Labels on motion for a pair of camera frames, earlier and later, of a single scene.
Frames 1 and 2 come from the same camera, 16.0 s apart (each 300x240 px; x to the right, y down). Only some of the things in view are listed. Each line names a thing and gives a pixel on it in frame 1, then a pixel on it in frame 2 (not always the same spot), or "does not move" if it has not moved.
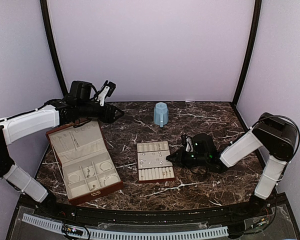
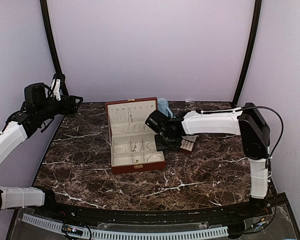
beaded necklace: (75, 140) to (130, 116)
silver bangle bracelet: (72, 174) to (120, 147)
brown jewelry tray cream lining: (152, 164) to (188, 142)
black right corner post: (240, 84) does not move
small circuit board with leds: (72, 231) does not move
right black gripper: (179, 160) to (159, 145)
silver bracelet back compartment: (107, 169) to (148, 144)
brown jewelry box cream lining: (88, 171) to (132, 141)
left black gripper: (109, 118) to (72, 109)
